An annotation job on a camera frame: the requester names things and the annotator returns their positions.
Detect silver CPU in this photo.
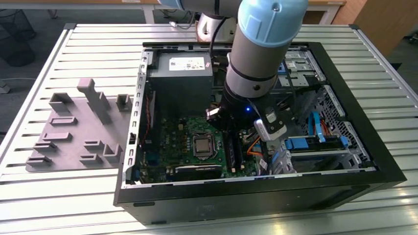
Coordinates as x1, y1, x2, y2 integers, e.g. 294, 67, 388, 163
196, 139, 213, 153

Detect CPU socket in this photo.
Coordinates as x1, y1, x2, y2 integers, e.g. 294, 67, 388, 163
192, 133, 220, 159

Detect grey power supply unit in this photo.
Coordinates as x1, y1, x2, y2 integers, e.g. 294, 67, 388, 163
149, 51, 217, 116

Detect hard disk in blue carrier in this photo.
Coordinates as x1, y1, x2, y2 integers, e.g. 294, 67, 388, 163
282, 136, 351, 154

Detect green motherboard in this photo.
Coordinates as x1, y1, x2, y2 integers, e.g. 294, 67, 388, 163
140, 115, 260, 183

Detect black graphics card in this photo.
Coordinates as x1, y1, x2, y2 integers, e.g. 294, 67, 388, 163
166, 164, 224, 180

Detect grey metal drive cage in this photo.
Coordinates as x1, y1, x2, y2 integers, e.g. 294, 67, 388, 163
277, 48, 328, 99

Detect black PC case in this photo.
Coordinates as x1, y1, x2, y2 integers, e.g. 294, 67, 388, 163
113, 41, 409, 226

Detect wooden desk white legs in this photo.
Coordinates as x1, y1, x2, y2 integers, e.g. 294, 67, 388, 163
0, 0, 348, 25

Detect grey parts rack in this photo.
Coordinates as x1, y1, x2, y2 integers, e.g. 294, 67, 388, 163
26, 77, 137, 173

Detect wooden cabinet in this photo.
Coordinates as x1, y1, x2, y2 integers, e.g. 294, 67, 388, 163
332, 0, 418, 57

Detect black mesh waste basket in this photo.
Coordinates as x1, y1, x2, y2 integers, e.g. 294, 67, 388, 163
0, 11, 37, 67

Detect orange wire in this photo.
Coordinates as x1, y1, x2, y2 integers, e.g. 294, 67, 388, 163
246, 138, 265, 157

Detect black cable bundle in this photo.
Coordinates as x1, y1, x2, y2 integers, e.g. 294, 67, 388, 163
270, 83, 325, 116

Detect blue flat wire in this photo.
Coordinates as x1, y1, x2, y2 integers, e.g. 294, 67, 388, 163
309, 111, 328, 143

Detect red twisted wire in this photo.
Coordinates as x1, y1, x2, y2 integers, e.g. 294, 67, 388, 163
145, 92, 156, 143

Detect black camera cable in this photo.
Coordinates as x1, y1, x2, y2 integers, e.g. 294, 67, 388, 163
209, 0, 230, 59

